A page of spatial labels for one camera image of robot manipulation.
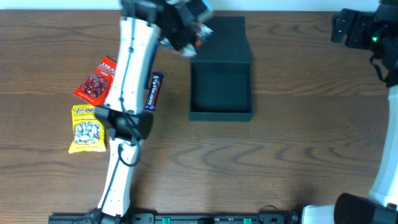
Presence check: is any Haribo gummy candy bag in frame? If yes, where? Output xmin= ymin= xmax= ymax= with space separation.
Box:
xmin=160 ymin=22 xmax=213 ymax=57

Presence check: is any black gift box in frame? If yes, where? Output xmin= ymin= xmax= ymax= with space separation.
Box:
xmin=189 ymin=17 xmax=254 ymax=121

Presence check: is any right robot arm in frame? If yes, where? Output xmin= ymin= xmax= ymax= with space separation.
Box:
xmin=286 ymin=0 xmax=397 ymax=224

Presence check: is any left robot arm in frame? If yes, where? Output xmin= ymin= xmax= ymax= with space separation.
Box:
xmin=95 ymin=0 xmax=213 ymax=223

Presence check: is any blue Oreo cookie pack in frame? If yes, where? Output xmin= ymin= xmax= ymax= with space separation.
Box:
xmin=144 ymin=42 xmax=159 ymax=90

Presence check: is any Dairy Milk chocolate bar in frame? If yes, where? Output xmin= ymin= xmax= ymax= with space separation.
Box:
xmin=144 ymin=72 xmax=164 ymax=111

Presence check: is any red dried fruit bag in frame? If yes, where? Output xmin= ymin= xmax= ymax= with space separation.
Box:
xmin=73 ymin=56 xmax=117 ymax=106

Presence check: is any yellow sunflower seed bag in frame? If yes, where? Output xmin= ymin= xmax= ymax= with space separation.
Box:
xmin=68 ymin=105 xmax=106 ymax=154

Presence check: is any black mounting rail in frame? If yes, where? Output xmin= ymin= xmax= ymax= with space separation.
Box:
xmin=47 ymin=212 xmax=302 ymax=224

